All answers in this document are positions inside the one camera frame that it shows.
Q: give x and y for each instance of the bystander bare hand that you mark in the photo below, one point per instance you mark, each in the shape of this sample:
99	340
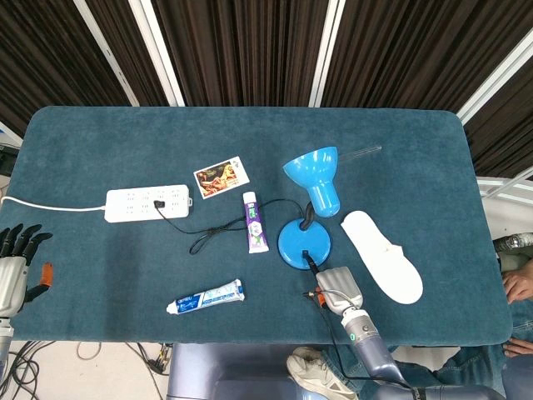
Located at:
520	285

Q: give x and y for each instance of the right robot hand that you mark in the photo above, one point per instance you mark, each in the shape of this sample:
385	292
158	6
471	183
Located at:
337	287

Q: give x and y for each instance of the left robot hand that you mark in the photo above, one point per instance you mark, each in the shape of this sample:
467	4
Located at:
10	279

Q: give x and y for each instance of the blue desk lamp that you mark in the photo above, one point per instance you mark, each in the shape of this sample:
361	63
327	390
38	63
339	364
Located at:
291	246

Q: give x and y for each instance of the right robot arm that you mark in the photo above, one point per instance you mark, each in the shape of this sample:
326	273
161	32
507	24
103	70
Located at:
368	348

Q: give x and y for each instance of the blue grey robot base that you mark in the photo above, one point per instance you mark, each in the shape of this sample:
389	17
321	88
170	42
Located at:
233	371

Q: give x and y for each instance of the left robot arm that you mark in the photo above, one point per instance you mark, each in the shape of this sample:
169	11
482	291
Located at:
4	337

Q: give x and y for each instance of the white power strip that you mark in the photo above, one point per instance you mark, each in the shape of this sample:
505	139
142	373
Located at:
133	204

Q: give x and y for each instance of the silver foil wrapped tube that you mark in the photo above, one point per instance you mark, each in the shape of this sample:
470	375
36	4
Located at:
514	242

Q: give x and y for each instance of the white disposable slipper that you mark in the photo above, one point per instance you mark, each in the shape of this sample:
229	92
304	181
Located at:
375	246

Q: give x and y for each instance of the beige sneaker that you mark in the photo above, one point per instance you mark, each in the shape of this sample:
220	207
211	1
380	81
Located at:
312	371

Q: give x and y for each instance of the purple white toothpaste tube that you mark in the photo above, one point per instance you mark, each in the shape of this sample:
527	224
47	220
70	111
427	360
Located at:
255	227

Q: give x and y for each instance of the teal velvet tablecloth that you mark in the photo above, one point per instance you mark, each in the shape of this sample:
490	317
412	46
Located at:
125	271

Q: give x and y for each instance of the blue white toothpaste tube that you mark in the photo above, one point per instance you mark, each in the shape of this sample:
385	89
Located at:
208	298

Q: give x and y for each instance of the clear glass rod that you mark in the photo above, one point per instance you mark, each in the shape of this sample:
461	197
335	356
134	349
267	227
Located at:
366	149

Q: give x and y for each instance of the printed photo card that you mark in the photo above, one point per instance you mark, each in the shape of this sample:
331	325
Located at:
220	177

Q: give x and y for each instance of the dark brown pleated curtain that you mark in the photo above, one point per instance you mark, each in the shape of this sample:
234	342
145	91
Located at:
250	50

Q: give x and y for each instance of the white metal rack frame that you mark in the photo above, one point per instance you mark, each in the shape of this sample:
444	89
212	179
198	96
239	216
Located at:
504	187

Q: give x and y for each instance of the white frame pole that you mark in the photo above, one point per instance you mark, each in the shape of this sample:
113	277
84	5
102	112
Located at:
495	77
106	52
157	52
327	54

